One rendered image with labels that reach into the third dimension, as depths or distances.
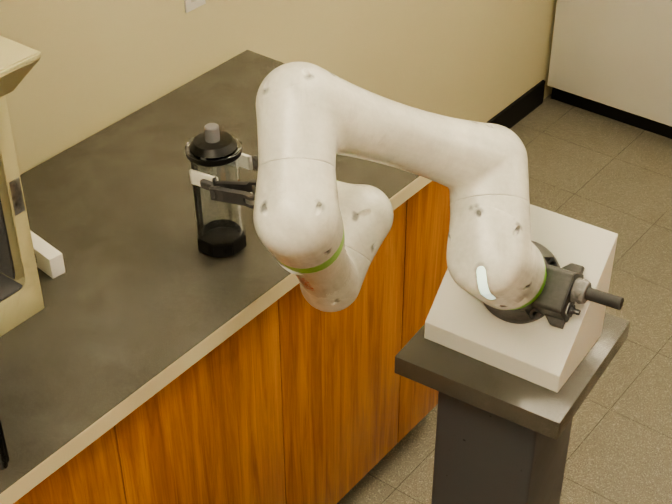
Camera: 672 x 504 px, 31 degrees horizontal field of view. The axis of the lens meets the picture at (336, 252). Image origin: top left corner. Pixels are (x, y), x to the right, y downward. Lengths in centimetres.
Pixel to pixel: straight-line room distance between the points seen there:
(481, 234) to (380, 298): 89
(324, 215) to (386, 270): 111
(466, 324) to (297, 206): 62
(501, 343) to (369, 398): 85
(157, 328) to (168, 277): 15
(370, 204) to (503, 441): 51
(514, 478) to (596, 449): 110
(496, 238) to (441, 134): 19
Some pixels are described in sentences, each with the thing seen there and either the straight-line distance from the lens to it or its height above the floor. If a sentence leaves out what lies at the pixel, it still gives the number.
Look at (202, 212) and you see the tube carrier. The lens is 236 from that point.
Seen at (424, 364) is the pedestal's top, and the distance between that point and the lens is 217.
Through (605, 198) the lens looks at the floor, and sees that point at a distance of 438.
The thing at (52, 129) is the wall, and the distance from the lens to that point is 282.
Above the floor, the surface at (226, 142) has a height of 119.
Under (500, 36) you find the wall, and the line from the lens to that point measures 445.
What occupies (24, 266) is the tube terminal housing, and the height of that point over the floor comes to 105.
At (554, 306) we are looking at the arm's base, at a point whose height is 109.
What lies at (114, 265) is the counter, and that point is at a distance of 243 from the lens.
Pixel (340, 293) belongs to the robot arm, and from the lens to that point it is 203.
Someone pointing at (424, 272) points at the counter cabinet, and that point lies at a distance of 292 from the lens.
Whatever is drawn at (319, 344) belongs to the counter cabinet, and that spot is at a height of 66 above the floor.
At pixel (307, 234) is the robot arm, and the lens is 165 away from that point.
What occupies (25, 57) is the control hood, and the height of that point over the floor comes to 151.
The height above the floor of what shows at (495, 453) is 75.
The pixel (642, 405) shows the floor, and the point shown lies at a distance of 355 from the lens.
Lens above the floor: 237
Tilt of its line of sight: 36 degrees down
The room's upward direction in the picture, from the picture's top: straight up
